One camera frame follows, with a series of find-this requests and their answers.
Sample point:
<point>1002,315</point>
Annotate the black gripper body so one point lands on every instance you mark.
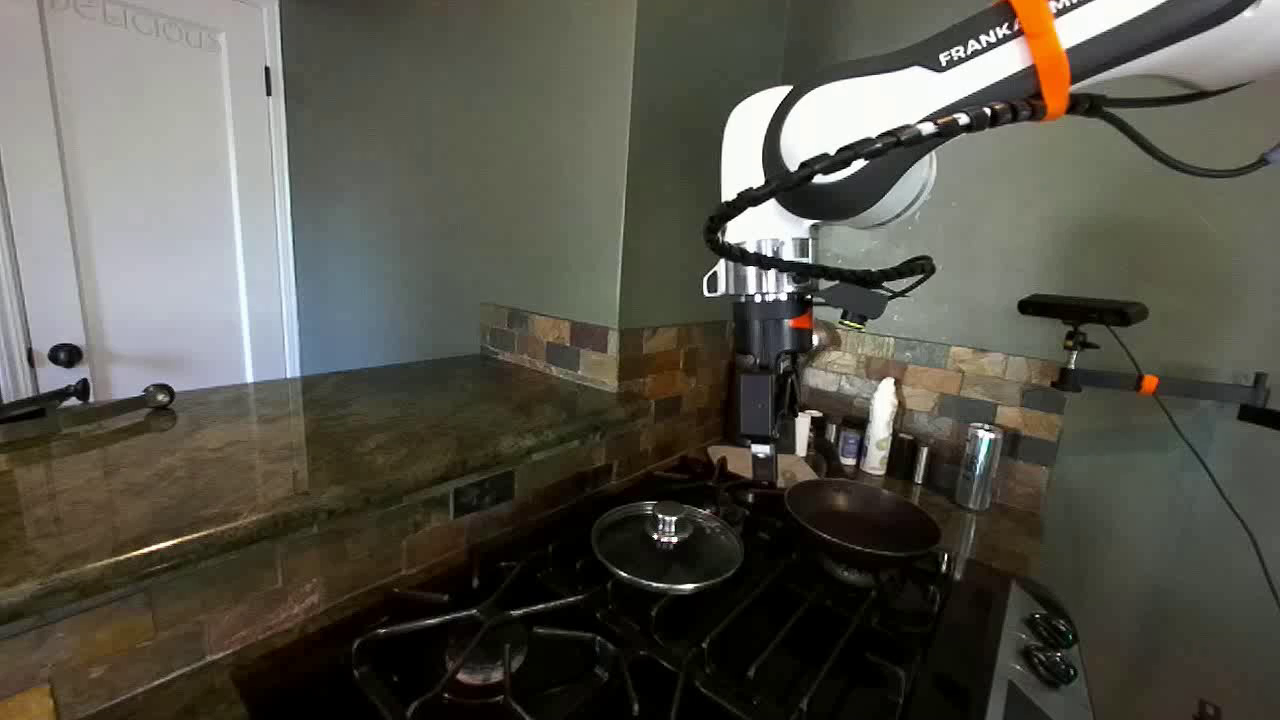
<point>768,365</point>

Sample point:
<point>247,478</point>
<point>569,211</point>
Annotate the black frying pan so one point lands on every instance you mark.
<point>863,523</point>

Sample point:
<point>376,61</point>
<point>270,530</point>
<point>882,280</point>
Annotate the glass lid with metal knob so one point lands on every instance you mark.
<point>626,553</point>

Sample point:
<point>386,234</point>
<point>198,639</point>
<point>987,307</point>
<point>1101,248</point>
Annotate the black gas stove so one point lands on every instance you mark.
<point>745,655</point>

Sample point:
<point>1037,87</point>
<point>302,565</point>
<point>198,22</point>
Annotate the black stove knob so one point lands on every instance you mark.
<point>1056,629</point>
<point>1052,664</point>

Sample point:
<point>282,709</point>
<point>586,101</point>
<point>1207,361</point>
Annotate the small white shaker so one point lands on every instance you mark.
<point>804,433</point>

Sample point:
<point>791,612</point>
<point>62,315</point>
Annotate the small dark jar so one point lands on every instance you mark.
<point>848,448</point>

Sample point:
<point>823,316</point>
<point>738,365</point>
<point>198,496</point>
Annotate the white bottle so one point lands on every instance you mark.
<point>882,426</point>

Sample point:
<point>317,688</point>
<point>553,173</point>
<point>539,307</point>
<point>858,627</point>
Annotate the dark bottle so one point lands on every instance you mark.
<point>907,461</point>

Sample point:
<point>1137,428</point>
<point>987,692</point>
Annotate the silver can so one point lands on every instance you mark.
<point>976,466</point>

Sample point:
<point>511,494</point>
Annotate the granite bar counter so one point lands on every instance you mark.
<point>294,444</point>

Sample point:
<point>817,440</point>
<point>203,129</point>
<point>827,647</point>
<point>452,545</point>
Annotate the white door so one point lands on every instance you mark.
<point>146,203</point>

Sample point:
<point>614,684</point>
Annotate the metal desk lamp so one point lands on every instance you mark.
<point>83,402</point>

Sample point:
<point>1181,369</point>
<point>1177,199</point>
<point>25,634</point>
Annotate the black door knob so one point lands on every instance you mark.
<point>64,355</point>

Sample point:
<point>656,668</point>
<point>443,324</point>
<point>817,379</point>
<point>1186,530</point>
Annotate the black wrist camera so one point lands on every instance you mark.
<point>852,296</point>

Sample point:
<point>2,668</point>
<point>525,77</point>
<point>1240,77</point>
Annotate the dark wall outlet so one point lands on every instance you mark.
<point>483,494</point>

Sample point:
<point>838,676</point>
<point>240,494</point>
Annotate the black stereo camera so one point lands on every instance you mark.
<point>1081,310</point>

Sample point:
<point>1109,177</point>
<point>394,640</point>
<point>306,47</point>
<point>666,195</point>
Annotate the black camera mount rod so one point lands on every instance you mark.
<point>1200,391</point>

